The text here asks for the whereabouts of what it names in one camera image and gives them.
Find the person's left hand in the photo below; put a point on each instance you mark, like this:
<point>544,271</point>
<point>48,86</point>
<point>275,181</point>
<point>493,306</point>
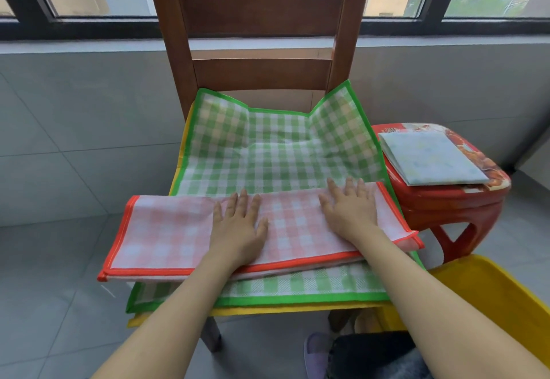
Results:
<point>235,237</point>

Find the person's right hand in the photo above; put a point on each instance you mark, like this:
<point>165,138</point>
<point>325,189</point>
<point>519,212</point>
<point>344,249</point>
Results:
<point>350,215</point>

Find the person's left thumb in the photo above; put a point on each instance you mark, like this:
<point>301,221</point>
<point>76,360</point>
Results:
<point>262,230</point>

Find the person's right middle finger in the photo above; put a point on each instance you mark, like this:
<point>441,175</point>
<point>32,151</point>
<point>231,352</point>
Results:
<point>349,187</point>

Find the person's left little finger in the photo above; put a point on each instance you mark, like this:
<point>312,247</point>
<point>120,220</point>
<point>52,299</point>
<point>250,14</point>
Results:
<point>218,213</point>

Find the person's right little finger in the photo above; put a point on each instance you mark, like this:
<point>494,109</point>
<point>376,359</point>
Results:
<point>372,191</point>

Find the person's left middle finger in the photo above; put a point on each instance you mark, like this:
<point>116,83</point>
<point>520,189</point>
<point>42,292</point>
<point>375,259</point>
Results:
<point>243,204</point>

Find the person's right thumb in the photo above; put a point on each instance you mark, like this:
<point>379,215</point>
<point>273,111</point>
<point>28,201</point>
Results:
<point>325,209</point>

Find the red checked cloth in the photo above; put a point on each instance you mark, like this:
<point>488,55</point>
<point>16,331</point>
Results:
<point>163,237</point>

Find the person's left forearm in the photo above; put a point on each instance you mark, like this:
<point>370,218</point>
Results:
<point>172,323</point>

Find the person's right forearm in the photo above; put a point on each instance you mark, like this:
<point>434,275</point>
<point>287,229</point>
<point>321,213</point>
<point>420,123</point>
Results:
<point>447,305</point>

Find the green checked cloth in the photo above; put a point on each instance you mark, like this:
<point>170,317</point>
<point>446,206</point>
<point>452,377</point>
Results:
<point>275,150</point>

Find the folded pale blue cloth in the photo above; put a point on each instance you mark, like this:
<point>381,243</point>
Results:
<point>432,157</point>

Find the yellow edged cloth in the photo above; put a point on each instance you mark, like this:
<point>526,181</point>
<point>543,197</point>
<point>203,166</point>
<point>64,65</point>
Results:
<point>182,146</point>

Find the red plastic stool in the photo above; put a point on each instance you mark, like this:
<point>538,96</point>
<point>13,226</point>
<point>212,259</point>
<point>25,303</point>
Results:
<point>451,206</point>

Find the purple slipper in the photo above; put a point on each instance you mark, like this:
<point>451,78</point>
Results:
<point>316,355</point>

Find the person's dark trouser leg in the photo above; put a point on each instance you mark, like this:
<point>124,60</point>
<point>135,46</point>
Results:
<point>374,357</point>

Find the brown wooden chair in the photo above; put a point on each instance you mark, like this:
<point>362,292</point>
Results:
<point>262,34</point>

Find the black window frame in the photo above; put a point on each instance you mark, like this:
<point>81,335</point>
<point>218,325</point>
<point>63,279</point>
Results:
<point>275,26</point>

